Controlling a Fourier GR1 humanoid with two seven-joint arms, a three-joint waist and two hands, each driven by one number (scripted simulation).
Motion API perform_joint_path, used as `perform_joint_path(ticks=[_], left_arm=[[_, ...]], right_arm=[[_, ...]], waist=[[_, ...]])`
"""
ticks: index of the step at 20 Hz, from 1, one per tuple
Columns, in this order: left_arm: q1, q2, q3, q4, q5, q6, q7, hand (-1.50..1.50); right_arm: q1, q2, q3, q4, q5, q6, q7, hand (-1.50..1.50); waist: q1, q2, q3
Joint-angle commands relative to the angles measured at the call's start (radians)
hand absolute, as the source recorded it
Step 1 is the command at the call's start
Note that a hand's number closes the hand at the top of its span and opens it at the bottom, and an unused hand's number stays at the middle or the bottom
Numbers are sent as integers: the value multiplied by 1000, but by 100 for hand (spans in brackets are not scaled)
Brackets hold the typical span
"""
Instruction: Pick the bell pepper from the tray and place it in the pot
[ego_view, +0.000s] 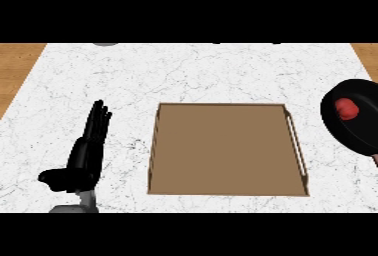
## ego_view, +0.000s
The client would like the brown wooden tray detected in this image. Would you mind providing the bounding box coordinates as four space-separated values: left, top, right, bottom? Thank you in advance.
146 102 311 198

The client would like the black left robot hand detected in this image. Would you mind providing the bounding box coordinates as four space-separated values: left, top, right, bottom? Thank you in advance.
37 99 113 194

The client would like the black pot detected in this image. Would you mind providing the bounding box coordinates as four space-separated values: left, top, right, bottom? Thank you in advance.
319 78 378 168

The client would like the red bell pepper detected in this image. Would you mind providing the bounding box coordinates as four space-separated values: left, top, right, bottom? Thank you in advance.
333 97 360 121

